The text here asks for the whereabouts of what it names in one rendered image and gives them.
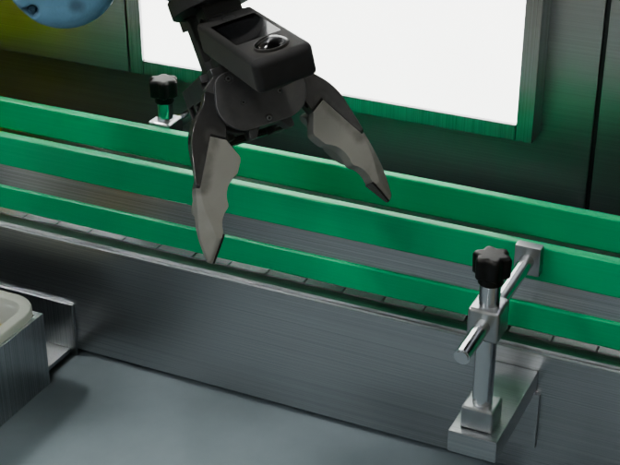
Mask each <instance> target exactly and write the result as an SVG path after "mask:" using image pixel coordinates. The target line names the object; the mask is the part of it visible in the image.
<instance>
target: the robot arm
mask: <svg viewBox="0 0 620 465"><path fill-rule="evenodd" d="M12 1H13V2H14V3H15V4H16V5H17V7H18V8H19V9H21V10H22V11H23V12H24V13H25V14H26V15H27V16H29V17H30V18H31V19H33V20H35V21H36V22H38V23H40V24H42V25H44V26H47V27H51V28H56V29H72V28H77V27H80V26H84V25H86V24H89V23H91V22H92V21H93V20H95V19H97V18H98V17H100V16H101V15H102V14H103V13H104V12H105V11H106V10H107V9H108V8H109V7H110V5H111V4H112V2H113V0H12ZM166 1H168V4H167V6H168V8H169V11H170V14H171V17H172V19H173V22H178V23H179V24H180V27H181V29H182V32H183V33H184V32H187V31H188V34H189V37H190V40H191V42H192V45H193V47H194V50H195V53H196V56H197V60H198V62H199V65H200V68H201V71H202V74H201V76H198V77H197V79H196V80H195V81H194V82H193V83H192V84H191V85H190V86H189V87H188V88H187V89H186V90H185V91H183V92H182V93H183V96H184V99H185V103H186V106H187V109H188V112H189V114H190V116H191V119H192V123H191V125H190V129H189V133H188V151H189V157H190V161H191V166H192V171H193V176H194V183H193V188H192V198H193V203H192V208H191V212H192V215H193V216H194V217H195V222H196V229H197V238H198V241H199V243H200V246H201V249H202V251H203V254H204V256H205V258H206V260H207V262H208V263H210V264H215V262H216V259H217V256H218V253H219V252H220V249H221V244H222V242H223V239H224V235H225V234H223V229H222V219H223V216H224V213H225V212H226V210H227V209H228V207H229V204H228V200H227V190H228V186H229V184H230V182H231V180H232V179H233V178H234V176H235V175H236V174H238V170H239V166H240V162H241V157H240V156H239V154H238V153H237V152H236V151H235V150H234V148H233V147H234V146H237V145H240V144H243V143H245V142H248V141H252V140H254V139H257V138H260V137H264V136H269V135H273V134H276V133H279V132H280V131H281V130H283V129H289V128H291V127H292V126H294V122H293V120H292V116H293V115H295V114H296V113H298V112H299V111H300V110H301V109H303V110H304V111H305V113H303V114H302V115H301V116H300V120H301V122H302V123H303V124H304V125H305V126H306V127H307V136H308V138H309V139H310V140H311V141H312V142H314V143H315V144H316V145H317V146H319V147H320V148H323V150H324V151H325V152H326V153H327V155H328V156H330V157H331V158H332V159H333V160H335V161H337V162H338V163H340V164H342V165H345V167H346V168H348V169H351V170H354V171H355V172H357V173H358V174H359V175H360V176H361V177H362V178H363V180H364V183H365V186H366V187H367V188H368V189H370V190H371V191H372V192H373V193H375V194H376V195H377V196H378V197H380V198H381V199H382V200H384V201H385V202H386V203H388V201H389V200H390V199H391V192H390V189H389V185H388V180H387V178H386V175H385V172H384V170H383V168H382V165H381V163H380V161H379V159H378V157H377V156H376V153H375V151H374V149H373V147H372V145H371V144H370V142H369V140H368V139H367V137H366V135H365V134H364V130H363V128H362V126H361V125H360V123H359V121H358V120H357V118H356V117H355V115H354V113H353V112H352V110H351V108H350V106H349V105H348V103H347V102H346V101H345V99H344V98H343V97H342V95H341V94H340V93H339V91H338V90H337V89H336V88H335V87H334V86H333V85H331V84H330V83H329V82H328V81H326V80H325V79H323V78H322V77H320V76H318V75H316V74H315V72H316V64H315V59H314V55H313V50H312V46H311V44H310V43H309V42H307V41H306V40H304V39H302V38H301V37H299V36H297V35H296V34H294V33H292V32H291V31H289V30H287V29H285V28H284V27H282V26H281V25H280V24H278V23H276V22H275V21H273V20H271V19H270V18H267V17H266V16H264V15H262V14H261V13H259V12H258V11H256V10H254V8H252V7H250V6H248V7H245V8H242V5H241V4H242V3H244V2H246V1H248V0H166ZM193 107H194V110H195V113H196V115H195V113H194V110H193Z"/></svg>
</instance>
